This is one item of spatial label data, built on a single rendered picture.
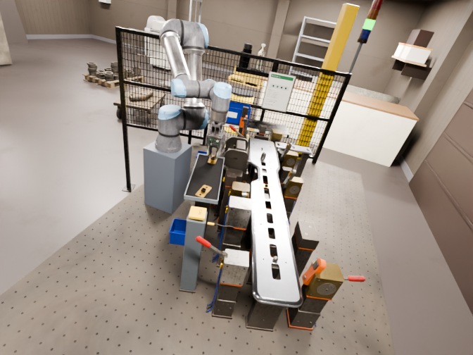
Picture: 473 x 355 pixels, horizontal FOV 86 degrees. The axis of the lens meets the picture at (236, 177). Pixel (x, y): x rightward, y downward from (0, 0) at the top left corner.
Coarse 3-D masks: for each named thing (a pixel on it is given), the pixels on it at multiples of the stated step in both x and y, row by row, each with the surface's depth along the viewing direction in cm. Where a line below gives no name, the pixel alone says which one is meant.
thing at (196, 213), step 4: (192, 208) 96; (196, 208) 96; (200, 208) 96; (204, 208) 97; (192, 212) 94; (196, 212) 94; (200, 212) 95; (204, 212) 95; (192, 216) 92; (196, 216) 93; (200, 216) 93; (204, 216) 93
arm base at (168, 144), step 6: (156, 138) 140; (162, 138) 136; (168, 138) 136; (174, 138) 137; (180, 138) 143; (156, 144) 139; (162, 144) 137; (168, 144) 137; (174, 144) 138; (180, 144) 142; (162, 150) 138; (168, 150) 138; (174, 150) 139
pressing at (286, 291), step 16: (256, 144) 192; (272, 144) 198; (256, 160) 171; (272, 160) 176; (272, 176) 157; (256, 192) 140; (272, 192) 143; (256, 208) 128; (272, 208) 130; (256, 224) 118; (272, 224) 120; (288, 224) 123; (256, 240) 110; (272, 240) 112; (288, 240) 113; (256, 256) 102; (288, 256) 105; (256, 272) 96; (288, 272) 99; (256, 288) 90; (272, 288) 92; (288, 288) 93; (272, 304) 88; (288, 304) 88
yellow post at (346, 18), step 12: (348, 12) 187; (336, 24) 197; (348, 24) 191; (336, 36) 195; (336, 48) 200; (324, 60) 211; (336, 60) 204; (324, 84) 214; (312, 96) 228; (324, 96) 220; (312, 108) 226; (300, 132) 246; (312, 132) 239; (300, 144) 246
